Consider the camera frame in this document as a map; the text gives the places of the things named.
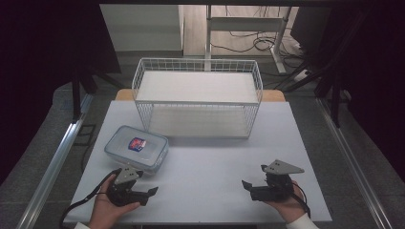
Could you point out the white power strip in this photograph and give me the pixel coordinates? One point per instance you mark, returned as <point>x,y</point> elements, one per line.
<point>302,75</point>

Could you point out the person's left hand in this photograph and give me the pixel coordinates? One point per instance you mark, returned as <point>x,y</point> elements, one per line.
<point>103,210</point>

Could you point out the white metal desk frame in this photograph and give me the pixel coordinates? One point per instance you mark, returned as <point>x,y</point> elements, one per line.
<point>245,24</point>

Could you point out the black stand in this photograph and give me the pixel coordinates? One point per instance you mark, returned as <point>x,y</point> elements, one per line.
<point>334,92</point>
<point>76,95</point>

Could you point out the aluminium rail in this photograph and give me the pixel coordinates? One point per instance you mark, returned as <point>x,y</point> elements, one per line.
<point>54,162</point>
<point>353,165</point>

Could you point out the clear plastic food container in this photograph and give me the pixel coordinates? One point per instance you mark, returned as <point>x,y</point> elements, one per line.
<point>137,149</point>

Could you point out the person's right hand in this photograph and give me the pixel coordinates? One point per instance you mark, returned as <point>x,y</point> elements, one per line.
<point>291,206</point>

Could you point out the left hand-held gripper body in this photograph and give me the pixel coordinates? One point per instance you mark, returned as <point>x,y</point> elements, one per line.
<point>122,194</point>

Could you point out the dark curtain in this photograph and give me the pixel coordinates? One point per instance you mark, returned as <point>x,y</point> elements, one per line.
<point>38,63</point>
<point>379,79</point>

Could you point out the white cabinet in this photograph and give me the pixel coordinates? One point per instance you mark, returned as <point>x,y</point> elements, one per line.
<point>143,27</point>

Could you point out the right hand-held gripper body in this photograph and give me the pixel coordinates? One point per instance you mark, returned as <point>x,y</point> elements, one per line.
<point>275,187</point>

